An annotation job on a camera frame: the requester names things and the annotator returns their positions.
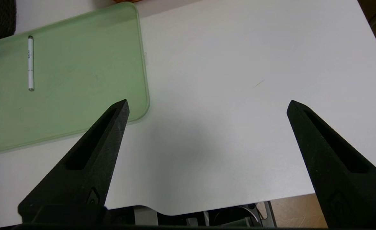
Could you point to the orange wicker basket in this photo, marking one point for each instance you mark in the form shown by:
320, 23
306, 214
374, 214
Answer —
127, 1

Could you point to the black robot base chassis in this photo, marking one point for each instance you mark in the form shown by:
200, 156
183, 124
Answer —
232, 217

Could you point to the light green plastic tray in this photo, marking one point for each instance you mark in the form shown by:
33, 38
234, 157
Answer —
79, 80

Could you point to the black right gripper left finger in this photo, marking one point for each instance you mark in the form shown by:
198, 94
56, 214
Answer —
89, 166

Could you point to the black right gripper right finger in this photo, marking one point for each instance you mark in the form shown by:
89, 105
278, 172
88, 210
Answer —
344, 179

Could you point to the white pen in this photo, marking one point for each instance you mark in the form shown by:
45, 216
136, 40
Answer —
31, 64

